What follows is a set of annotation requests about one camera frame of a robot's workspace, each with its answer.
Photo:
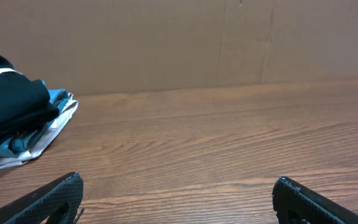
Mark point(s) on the folded blue jeans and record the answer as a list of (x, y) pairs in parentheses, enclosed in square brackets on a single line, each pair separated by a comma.
[(25, 140)]

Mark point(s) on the folded white cloth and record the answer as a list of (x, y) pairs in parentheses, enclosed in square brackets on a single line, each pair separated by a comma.
[(41, 145)]

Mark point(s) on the folded black shirt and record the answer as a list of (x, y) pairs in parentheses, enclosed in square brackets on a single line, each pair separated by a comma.
[(24, 104)]

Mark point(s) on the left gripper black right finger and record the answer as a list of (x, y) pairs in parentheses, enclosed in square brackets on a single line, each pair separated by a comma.
[(296, 204)]

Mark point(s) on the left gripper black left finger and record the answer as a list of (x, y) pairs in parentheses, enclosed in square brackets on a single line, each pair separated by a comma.
[(54, 203)]

